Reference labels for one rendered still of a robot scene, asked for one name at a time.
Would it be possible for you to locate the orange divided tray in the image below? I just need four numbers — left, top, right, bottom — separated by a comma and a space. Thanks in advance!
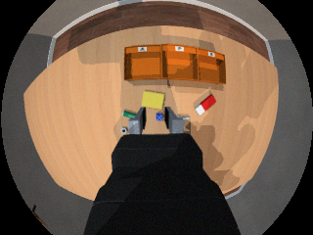
124, 44, 226, 84

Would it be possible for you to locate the red and white eraser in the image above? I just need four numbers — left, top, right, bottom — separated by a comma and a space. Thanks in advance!
194, 94, 216, 116

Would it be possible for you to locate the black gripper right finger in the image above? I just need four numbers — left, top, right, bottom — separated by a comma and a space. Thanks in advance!
164, 107, 184, 134

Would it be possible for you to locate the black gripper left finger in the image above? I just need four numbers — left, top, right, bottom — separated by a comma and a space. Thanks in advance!
128, 107, 146, 134

